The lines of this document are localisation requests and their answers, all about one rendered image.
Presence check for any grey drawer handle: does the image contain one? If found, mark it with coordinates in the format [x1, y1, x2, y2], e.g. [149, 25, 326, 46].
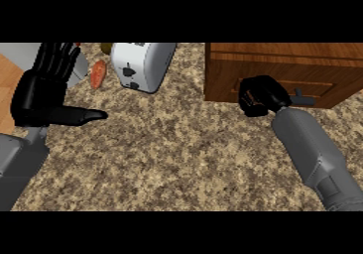
[288, 86, 319, 107]

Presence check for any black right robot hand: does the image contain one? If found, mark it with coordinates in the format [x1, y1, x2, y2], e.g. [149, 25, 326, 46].
[238, 74, 292, 118]

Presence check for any wooden drawer front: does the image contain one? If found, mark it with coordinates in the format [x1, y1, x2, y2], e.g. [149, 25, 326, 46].
[232, 76, 335, 100]

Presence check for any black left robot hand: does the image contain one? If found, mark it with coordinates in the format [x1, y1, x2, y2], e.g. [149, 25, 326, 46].
[10, 42, 109, 128]

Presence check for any orange carrot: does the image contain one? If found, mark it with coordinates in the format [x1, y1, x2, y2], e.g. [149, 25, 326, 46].
[90, 59, 108, 90]

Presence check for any white toaster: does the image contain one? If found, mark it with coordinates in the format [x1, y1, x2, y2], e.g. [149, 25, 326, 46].
[108, 42, 179, 94]

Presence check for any olive green fruit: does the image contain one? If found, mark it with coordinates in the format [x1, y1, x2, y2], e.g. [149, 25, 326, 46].
[99, 42, 114, 56]

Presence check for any wooden drawer cabinet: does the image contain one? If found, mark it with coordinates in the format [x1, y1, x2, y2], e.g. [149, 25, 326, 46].
[204, 42, 363, 110]

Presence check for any grey round plate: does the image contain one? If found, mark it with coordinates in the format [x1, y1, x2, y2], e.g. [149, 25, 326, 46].
[66, 49, 92, 89]

